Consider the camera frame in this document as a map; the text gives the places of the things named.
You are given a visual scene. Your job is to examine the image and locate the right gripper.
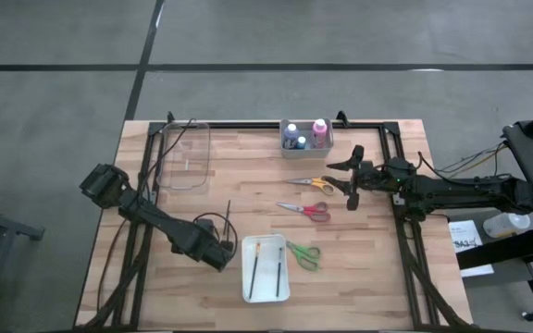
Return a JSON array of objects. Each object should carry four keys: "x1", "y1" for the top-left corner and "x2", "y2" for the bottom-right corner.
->
[{"x1": 323, "y1": 144, "x2": 390, "y2": 212}]

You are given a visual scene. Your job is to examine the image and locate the yellow-handled scissors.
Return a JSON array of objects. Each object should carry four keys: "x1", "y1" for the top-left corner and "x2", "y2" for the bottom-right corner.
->
[{"x1": 285, "y1": 175, "x2": 336, "y2": 197}]

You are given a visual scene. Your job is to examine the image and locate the black paintbrush orange ferrule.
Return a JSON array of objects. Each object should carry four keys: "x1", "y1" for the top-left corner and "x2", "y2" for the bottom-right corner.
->
[{"x1": 248, "y1": 241, "x2": 263, "y2": 300}]

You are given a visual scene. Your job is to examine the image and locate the red-handled scissors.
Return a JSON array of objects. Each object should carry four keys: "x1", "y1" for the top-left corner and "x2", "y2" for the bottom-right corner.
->
[{"x1": 275, "y1": 200, "x2": 332, "y2": 224}]

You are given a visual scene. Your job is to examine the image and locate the white plastic bin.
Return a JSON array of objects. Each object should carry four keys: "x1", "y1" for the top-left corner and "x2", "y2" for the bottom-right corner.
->
[{"x1": 241, "y1": 233, "x2": 291, "y2": 304}]

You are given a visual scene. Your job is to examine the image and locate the pink paint bottle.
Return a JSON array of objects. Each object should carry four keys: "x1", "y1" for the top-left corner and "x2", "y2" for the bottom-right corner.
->
[{"x1": 311, "y1": 118, "x2": 328, "y2": 150}]

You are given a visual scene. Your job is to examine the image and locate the large blue paint bottle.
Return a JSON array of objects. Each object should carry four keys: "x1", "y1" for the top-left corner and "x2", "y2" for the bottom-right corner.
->
[{"x1": 283, "y1": 122, "x2": 300, "y2": 149}]

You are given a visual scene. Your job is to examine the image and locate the green-handled scissors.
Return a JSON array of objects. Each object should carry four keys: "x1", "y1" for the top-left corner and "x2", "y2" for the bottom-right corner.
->
[{"x1": 286, "y1": 239, "x2": 322, "y2": 273}]

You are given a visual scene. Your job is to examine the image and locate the grey plastic bin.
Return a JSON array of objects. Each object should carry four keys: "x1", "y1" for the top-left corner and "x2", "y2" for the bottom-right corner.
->
[{"x1": 279, "y1": 117, "x2": 335, "y2": 161}]

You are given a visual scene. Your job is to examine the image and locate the clear plastic container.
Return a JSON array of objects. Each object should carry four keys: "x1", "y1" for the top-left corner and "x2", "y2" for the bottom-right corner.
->
[{"x1": 156, "y1": 120, "x2": 213, "y2": 191}]

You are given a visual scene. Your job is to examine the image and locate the white paper manual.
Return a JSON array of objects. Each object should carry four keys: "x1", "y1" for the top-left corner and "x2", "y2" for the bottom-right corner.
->
[{"x1": 448, "y1": 219, "x2": 496, "y2": 278}]

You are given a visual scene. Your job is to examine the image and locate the white plastic jug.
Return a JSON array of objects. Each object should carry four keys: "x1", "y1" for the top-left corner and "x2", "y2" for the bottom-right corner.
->
[{"x1": 481, "y1": 212, "x2": 532, "y2": 240}]

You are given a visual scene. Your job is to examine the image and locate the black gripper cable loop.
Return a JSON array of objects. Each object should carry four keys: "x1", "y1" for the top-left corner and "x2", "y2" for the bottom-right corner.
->
[{"x1": 192, "y1": 211, "x2": 239, "y2": 260}]

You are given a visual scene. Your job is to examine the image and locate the black metal rig frame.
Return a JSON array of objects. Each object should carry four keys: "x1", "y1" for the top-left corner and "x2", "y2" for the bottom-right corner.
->
[{"x1": 74, "y1": 110, "x2": 474, "y2": 332}]

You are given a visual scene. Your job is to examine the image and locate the left arm supply cable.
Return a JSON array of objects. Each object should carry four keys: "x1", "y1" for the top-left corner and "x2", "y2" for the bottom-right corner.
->
[{"x1": 141, "y1": 117, "x2": 198, "y2": 200}]

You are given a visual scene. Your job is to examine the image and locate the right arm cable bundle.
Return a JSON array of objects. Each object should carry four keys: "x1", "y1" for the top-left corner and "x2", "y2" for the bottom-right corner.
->
[{"x1": 417, "y1": 141, "x2": 513, "y2": 179}]

